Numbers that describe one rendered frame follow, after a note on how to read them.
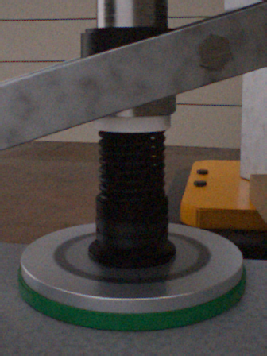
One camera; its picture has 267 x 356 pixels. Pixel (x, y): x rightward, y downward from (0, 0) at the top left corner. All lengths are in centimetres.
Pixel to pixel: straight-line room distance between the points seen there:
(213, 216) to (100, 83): 62
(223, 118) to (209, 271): 599
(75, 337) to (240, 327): 13
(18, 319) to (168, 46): 25
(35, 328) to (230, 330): 16
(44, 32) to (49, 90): 650
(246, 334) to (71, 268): 16
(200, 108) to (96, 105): 605
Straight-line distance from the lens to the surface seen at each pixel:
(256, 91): 122
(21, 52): 706
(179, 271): 49
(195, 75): 45
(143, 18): 47
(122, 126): 47
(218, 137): 650
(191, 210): 104
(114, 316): 44
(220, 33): 46
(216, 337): 45
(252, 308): 50
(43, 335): 45
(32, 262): 52
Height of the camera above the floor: 105
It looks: 13 degrees down
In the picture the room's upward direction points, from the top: straight up
